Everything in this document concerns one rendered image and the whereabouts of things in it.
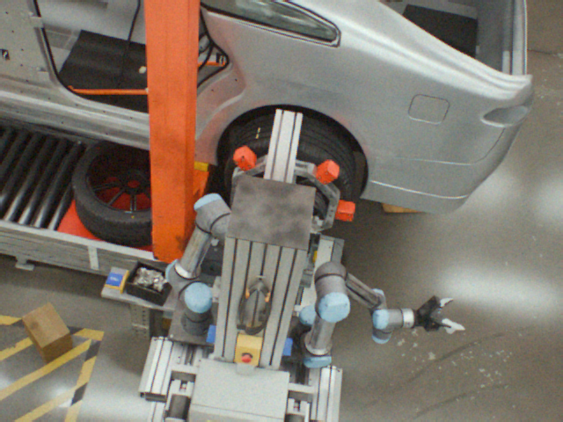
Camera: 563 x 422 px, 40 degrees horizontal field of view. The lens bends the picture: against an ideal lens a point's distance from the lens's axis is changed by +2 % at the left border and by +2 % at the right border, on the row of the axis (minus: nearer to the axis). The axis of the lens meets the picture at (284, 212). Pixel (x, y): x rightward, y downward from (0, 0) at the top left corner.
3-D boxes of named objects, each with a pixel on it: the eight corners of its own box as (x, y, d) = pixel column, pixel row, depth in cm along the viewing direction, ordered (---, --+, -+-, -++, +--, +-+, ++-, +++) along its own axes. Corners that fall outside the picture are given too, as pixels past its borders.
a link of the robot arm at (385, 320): (370, 316, 316) (375, 306, 310) (396, 315, 318) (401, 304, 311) (374, 333, 312) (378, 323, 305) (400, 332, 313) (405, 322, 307)
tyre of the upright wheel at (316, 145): (360, 120, 378) (229, 104, 386) (353, 154, 363) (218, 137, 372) (352, 205, 429) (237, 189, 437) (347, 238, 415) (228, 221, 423)
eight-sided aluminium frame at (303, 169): (328, 236, 413) (347, 170, 370) (326, 245, 409) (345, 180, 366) (230, 213, 414) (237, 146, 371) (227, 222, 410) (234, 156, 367)
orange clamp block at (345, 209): (335, 207, 395) (353, 211, 395) (333, 219, 390) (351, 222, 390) (338, 199, 389) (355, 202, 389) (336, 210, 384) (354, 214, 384)
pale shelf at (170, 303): (193, 287, 402) (193, 284, 399) (183, 315, 391) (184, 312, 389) (112, 269, 403) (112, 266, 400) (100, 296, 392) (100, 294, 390)
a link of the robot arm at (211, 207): (176, 303, 335) (216, 217, 302) (159, 278, 342) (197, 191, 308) (198, 297, 343) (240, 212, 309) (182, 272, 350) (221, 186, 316)
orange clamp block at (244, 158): (258, 156, 376) (245, 145, 371) (254, 168, 371) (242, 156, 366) (247, 161, 380) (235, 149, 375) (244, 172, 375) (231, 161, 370)
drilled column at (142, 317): (155, 324, 433) (154, 285, 400) (149, 340, 427) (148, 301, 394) (137, 320, 433) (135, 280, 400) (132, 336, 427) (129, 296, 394)
